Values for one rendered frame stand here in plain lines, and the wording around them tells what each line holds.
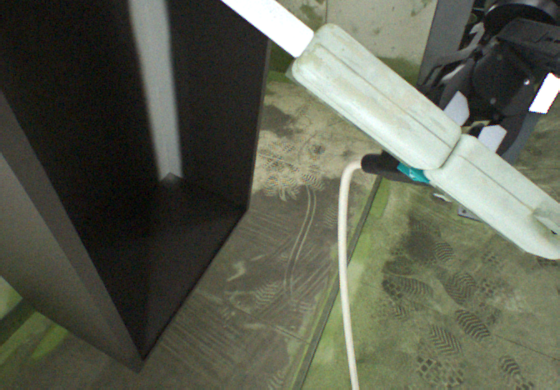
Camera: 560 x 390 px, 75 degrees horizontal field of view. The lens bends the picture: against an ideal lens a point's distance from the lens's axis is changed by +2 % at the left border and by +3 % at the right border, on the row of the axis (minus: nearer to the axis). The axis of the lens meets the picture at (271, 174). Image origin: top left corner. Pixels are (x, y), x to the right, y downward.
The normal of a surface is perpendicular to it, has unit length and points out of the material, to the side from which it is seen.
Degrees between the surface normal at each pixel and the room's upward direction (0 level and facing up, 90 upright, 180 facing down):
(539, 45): 54
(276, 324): 0
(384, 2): 90
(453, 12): 90
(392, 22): 90
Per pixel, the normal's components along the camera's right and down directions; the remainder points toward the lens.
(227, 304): -0.06, -0.72
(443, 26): -0.44, 0.64
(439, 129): 0.20, 0.07
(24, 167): 0.89, 0.40
